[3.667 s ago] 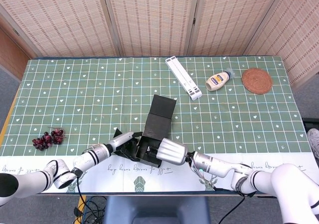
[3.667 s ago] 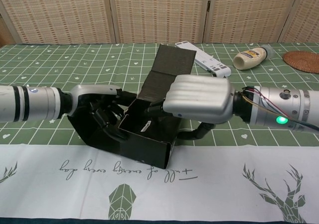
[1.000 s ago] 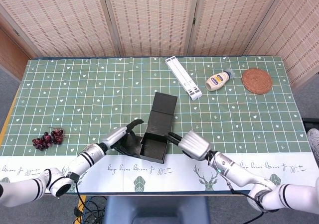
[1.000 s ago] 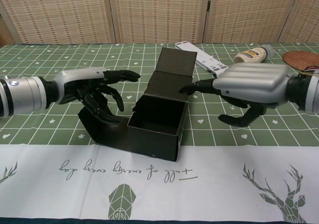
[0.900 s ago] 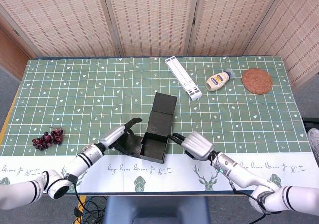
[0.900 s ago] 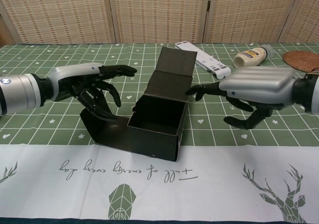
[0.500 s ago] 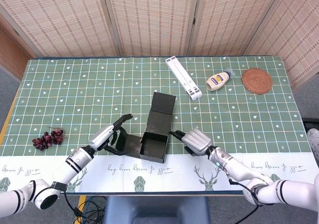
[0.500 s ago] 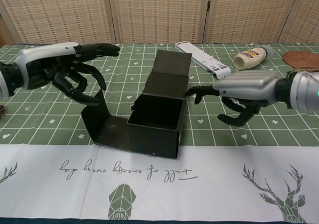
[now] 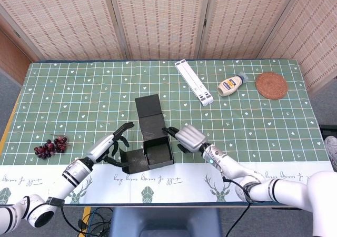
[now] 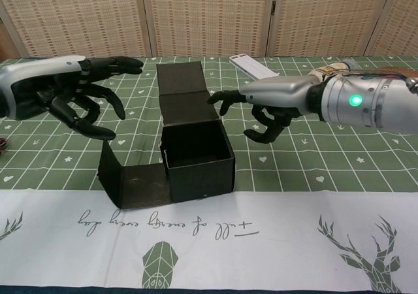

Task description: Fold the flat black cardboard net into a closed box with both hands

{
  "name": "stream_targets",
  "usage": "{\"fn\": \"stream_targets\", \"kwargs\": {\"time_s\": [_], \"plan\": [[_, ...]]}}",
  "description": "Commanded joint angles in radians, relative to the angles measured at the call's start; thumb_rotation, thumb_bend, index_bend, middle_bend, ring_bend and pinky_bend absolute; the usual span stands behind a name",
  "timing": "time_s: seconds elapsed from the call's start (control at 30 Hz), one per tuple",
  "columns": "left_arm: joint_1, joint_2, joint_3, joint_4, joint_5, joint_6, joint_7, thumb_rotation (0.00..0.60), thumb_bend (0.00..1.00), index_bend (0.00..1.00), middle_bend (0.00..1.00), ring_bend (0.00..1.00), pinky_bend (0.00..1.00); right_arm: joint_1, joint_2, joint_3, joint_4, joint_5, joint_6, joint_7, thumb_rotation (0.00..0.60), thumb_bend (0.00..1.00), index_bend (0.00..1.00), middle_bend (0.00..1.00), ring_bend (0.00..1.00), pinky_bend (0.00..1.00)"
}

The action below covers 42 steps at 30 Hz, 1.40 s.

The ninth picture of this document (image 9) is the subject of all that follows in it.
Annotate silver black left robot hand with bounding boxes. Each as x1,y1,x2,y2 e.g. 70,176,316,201
86,121,135,168

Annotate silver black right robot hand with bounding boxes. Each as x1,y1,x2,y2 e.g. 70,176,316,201
161,125,209,153

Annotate black cardboard folding box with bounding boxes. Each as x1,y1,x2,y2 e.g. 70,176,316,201
118,94,174,174

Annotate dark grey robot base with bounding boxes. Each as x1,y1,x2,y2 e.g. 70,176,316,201
109,207,223,237

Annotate green grid deer tablecloth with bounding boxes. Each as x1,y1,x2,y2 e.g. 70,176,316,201
0,60,330,205

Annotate dark red grape bunch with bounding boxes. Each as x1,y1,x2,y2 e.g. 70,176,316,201
33,134,71,160

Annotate white folding stand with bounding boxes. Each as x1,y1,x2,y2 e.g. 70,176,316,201
174,59,214,107

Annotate cream mayonnaise squeeze bottle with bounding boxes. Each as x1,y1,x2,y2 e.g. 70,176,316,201
217,72,249,97

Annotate round woven rattan coaster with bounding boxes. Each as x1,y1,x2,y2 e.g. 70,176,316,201
255,72,288,100

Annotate bamboo folding screen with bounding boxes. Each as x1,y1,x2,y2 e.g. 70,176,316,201
0,0,337,92

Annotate grey sneaker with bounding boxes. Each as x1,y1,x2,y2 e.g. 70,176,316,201
324,136,337,173

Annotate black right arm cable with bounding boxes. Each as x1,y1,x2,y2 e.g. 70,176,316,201
221,176,252,237

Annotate black floor cables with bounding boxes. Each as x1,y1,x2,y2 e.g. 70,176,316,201
60,205,114,237

